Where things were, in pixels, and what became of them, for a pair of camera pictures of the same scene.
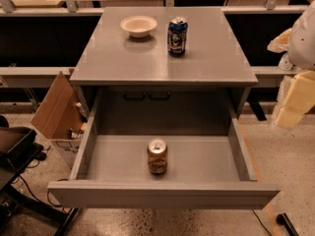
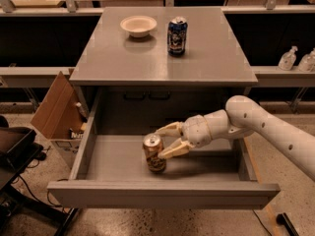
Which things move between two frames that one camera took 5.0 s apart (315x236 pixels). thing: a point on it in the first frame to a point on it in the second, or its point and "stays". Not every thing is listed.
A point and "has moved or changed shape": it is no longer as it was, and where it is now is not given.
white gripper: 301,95 to 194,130
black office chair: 19,149 stays
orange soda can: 157,156 has moved or changed shape
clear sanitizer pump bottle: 284,63 stays
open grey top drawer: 194,170 stays
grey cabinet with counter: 147,90 stays
